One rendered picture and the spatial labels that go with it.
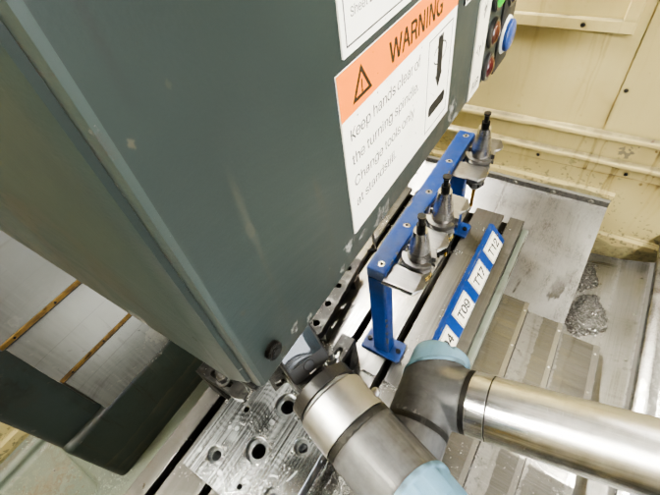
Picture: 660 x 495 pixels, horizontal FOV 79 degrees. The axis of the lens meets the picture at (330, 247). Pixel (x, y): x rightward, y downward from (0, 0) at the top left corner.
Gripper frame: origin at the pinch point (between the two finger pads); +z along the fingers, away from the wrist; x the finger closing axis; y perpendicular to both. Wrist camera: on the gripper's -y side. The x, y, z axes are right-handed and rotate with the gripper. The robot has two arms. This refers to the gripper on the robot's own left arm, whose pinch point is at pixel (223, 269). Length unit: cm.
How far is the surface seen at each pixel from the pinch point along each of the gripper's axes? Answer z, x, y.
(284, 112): -20.4, 1.3, -30.5
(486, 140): 3, 63, 17
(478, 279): -8, 55, 49
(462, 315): -12, 43, 49
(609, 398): -47, 65, 74
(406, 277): -7.0, 27.0, 21.7
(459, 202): -2, 48, 22
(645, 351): -46, 74, 61
